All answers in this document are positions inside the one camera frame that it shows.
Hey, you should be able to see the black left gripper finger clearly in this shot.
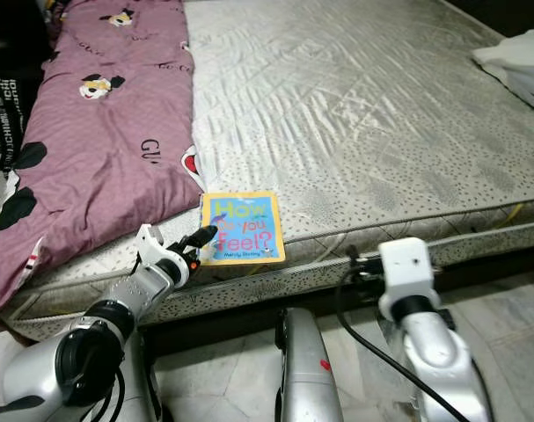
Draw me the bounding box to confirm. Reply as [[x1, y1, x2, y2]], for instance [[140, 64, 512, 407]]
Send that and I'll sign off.
[[184, 224, 220, 254]]

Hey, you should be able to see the blue yellow children's book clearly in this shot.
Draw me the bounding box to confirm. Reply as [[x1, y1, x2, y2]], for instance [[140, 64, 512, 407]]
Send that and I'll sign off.
[[200, 190, 287, 266]]

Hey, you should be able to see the white pillow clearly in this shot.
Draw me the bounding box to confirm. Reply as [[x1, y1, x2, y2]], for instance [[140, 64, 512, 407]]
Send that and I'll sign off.
[[471, 37, 534, 120]]

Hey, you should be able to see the dark bed base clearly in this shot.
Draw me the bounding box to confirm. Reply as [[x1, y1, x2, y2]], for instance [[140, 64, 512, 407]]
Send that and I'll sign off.
[[29, 242, 534, 357]]

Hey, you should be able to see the silver robot right leg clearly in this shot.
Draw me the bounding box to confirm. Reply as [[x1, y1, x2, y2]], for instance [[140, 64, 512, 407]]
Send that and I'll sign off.
[[274, 306, 345, 422]]

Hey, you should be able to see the silver robot leg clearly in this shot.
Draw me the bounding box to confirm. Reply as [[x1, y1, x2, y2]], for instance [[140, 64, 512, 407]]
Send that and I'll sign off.
[[274, 306, 345, 422], [121, 330, 166, 422]]

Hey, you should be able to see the silver robot left leg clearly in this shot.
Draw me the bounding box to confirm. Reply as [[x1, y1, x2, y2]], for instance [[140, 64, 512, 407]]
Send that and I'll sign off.
[[121, 330, 166, 422]]

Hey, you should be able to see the mauve cartoon print blanket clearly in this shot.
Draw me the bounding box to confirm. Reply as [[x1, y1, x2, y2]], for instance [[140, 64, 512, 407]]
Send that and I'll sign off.
[[0, 0, 206, 322]]

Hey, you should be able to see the grey quilted mattress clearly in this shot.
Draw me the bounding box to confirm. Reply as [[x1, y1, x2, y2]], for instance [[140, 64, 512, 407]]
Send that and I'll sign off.
[[3, 0, 534, 342]]

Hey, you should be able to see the black bag with white lettering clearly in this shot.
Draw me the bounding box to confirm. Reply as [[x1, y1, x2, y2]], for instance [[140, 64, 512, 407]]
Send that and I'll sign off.
[[0, 53, 52, 172]]

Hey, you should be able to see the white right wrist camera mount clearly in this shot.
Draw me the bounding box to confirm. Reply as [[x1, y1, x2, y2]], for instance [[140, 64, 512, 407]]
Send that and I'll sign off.
[[377, 237, 435, 322]]

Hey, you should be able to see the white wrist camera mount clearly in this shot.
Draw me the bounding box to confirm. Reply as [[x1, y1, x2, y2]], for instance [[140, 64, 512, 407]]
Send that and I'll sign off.
[[136, 223, 169, 265], [377, 237, 435, 322]]

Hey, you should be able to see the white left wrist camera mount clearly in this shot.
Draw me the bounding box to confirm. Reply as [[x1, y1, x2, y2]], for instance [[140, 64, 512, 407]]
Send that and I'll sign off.
[[136, 223, 169, 265]]

